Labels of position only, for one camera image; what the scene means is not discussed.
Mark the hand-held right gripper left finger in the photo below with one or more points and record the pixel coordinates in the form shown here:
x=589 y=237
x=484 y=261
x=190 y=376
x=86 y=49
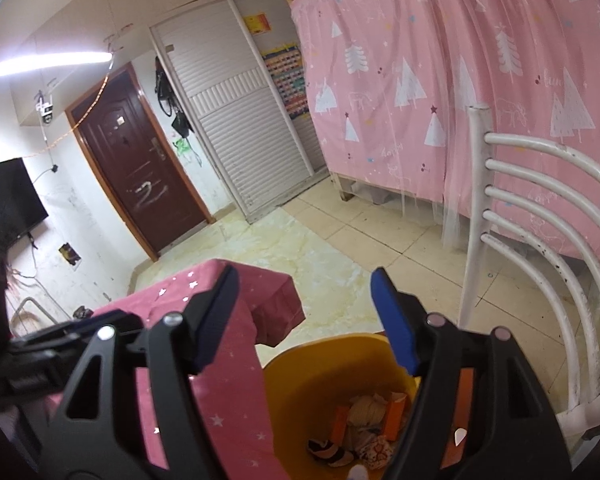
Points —
x=219 y=322

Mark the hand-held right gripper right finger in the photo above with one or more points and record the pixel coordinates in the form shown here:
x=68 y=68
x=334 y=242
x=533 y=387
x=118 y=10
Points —
x=394 y=320

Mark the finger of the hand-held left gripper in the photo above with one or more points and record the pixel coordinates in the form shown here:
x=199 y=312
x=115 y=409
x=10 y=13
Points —
x=25 y=377
x=105 y=321

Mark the beige knit cloth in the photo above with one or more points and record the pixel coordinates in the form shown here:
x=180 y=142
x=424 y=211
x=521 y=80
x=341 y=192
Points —
x=367 y=410

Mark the long orange box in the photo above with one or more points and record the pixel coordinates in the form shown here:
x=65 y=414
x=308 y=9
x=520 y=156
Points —
x=397 y=415

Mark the yellow plastic bin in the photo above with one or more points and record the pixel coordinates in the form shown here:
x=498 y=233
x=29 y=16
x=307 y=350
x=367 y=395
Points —
x=310 y=380

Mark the small orange box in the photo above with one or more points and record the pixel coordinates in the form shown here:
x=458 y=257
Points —
x=340 y=422

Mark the red patterned wrapper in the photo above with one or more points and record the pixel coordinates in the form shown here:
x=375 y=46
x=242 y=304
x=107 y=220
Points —
x=376 y=452

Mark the dark striped sock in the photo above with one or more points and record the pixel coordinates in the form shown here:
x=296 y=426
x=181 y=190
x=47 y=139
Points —
x=330 y=452

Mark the white tissue paper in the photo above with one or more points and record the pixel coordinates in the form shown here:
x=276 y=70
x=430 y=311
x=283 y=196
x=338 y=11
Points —
x=358 y=473

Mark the pink star-print tablecloth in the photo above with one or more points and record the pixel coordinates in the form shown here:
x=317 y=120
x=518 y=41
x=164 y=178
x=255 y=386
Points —
x=235 y=400

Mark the dark brown door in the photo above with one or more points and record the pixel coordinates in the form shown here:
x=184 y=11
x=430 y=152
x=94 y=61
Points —
x=140 y=160

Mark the white metal chair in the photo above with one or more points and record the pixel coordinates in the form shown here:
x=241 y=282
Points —
x=530 y=200

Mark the white slatted wardrobe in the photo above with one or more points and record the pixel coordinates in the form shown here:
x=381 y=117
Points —
x=245 y=115

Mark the black hanging bags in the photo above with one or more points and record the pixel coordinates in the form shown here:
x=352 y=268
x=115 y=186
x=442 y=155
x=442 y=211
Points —
x=172 y=100

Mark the ceiling tube light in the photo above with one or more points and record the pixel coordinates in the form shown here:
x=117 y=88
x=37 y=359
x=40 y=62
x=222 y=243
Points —
x=45 y=64

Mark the pink tree-print curtain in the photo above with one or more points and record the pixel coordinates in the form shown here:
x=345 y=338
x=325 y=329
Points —
x=455 y=85

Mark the yellow paper note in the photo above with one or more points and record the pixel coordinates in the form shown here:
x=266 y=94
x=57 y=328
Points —
x=257 y=23

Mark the open wall outlet box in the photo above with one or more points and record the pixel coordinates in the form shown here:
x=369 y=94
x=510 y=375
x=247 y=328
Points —
x=70 y=254

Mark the black wall television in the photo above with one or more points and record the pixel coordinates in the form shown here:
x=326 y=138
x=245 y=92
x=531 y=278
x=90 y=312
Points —
x=7 y=200

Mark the white security camera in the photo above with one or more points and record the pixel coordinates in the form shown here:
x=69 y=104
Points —
x=45 y=107

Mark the colourful grid wall poster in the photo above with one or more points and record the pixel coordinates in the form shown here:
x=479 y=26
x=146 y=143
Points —
x=287 y=82

